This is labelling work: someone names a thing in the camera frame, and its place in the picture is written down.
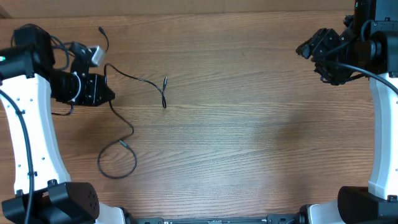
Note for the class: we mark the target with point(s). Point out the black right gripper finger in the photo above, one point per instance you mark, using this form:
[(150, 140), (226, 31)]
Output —
[(321, 36), (304, 50)]

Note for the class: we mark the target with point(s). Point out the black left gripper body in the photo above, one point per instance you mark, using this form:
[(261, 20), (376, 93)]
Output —
[(74, 88)]

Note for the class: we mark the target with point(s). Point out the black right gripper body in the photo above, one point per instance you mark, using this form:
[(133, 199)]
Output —
[(344, 54)]

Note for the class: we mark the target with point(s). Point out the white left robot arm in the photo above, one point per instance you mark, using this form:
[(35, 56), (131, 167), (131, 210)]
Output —
[(44, 191)]

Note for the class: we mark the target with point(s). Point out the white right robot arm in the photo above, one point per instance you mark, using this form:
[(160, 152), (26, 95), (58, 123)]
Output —
[(376, 202)]

